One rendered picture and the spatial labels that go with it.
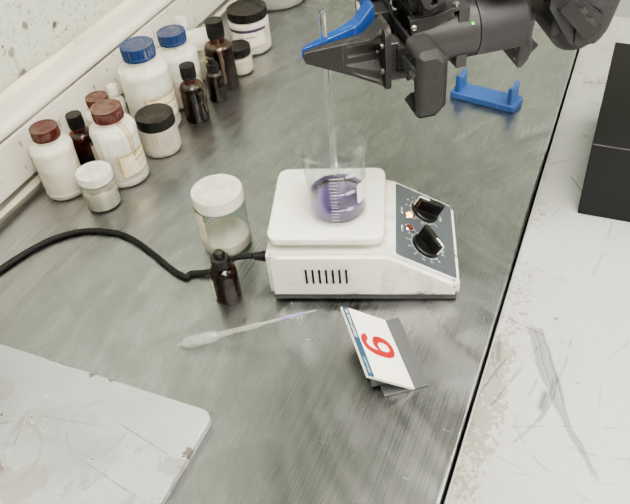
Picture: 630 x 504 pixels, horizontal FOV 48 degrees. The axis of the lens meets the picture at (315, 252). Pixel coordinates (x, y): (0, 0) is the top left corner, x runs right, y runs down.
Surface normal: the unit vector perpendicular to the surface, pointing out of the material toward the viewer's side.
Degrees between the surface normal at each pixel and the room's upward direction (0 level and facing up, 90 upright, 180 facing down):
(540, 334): 0
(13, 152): 90
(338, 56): 90
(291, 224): 0
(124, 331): 0
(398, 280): 90
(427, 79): 90
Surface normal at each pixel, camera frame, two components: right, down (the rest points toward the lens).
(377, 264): -0.08, 0.68
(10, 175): 0.92, 0.21
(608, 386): -0.08, -0.73
